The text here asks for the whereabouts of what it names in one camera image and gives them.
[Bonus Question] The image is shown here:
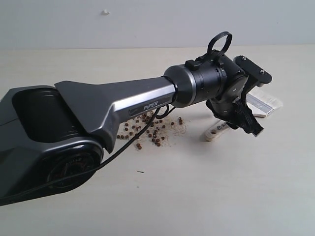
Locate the white wooden paint brush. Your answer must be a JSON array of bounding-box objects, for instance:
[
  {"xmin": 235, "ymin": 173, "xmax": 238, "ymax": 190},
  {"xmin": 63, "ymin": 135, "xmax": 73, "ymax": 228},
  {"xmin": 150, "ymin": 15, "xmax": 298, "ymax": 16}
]
[{"xmin": 204, "ymin": 88, "xmax": 283, "ymax": 142}]

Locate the small white wall hook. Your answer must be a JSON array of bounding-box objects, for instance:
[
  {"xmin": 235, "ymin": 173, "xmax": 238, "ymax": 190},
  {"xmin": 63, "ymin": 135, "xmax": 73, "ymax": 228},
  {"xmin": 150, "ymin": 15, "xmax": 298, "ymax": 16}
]
[{"xmin": 101, "ymin": 9, "xmax": 110, "ymax": 16}]

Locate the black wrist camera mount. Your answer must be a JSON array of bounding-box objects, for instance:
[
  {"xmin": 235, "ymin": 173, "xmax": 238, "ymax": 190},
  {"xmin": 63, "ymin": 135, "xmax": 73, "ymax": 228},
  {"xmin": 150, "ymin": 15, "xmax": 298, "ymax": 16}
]
[{"xmin": 234, "ymin": 56, "xmax": 272, "ymax": 88}]

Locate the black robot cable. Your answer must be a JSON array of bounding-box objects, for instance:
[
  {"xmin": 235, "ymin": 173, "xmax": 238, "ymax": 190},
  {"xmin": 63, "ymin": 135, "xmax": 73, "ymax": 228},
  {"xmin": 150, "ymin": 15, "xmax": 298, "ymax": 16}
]
[{"xmin": 0, "ymin": 104, "xmax": 176, "ymax": 200}]

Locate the brown pellets and crumbs pile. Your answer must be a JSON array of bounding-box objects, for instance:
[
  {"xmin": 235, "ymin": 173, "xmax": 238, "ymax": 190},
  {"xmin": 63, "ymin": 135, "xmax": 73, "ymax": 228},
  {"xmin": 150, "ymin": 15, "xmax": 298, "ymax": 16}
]
[{"xmin": 117, "ymin": 111, "xmax": 187, "ymax": 150}]

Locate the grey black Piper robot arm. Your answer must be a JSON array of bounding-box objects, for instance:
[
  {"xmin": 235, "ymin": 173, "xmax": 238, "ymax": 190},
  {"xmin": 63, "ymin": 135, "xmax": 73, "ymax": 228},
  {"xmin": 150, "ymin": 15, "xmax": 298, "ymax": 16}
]
[{"xmin": 0, "ymin": 55, "xmax": 272, "ymax": 206}]

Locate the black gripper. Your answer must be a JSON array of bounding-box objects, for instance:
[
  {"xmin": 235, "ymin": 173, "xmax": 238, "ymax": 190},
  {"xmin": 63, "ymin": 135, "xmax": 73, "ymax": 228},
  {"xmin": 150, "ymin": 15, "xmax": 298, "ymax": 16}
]
[{"xmin": 206, "ymin": 85, "xmax": 263, "ymax": 137}]

